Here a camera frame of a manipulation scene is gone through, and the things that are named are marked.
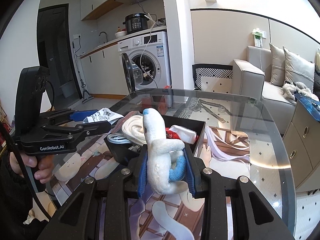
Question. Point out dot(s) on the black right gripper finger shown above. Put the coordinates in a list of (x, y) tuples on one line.
[(96, 128)]

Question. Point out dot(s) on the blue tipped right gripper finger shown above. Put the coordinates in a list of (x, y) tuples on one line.
[(78, 116)]

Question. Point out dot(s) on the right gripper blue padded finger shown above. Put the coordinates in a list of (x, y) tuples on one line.
[(142, 178), (190, 178)]

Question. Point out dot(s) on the white blue plush toy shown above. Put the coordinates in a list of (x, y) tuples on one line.
[(162, 153)]

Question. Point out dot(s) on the white tissue pack red edges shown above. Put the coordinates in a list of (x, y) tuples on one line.
[(184, 134)]

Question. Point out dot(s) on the adidas socks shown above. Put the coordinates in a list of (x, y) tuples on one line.
[(133, 130)]

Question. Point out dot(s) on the white item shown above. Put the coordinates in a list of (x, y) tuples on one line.
[(104, 114)]

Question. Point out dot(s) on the person's left hand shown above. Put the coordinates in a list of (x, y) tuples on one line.
[(45, 166)]

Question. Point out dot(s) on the kitchen counter cabinets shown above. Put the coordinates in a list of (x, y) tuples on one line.
[(104, 74)]

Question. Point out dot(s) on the white washing machine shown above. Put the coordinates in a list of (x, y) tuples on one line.
[(145, 60)]

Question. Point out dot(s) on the chrome kitchen faucet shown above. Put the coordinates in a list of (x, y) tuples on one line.
[(103, 37)]

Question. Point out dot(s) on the white bowl on counter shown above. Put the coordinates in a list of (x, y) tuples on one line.
[(120, 34)]

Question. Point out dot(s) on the beige sofa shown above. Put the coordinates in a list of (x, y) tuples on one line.
[(251, 77)]

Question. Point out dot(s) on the black patterned chair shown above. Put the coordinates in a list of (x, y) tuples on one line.
[(212, 77)]

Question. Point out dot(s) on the black pressure cooker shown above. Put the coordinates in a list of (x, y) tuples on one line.
[(136, 22)]

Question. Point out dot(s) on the beige side cabinet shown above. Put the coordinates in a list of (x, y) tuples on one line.
[(301, 141)]

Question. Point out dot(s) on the beige cushion left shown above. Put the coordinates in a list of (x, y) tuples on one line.
[(278, 66)]

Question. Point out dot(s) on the grey fluffy cloth on sofa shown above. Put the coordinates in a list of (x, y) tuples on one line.
[(290, 89)]

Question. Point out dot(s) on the grey beige cushion right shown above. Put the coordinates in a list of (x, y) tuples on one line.
[(297, 69)]

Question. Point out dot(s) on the white wall remote holder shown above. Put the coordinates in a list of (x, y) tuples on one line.
[(258, 36)]

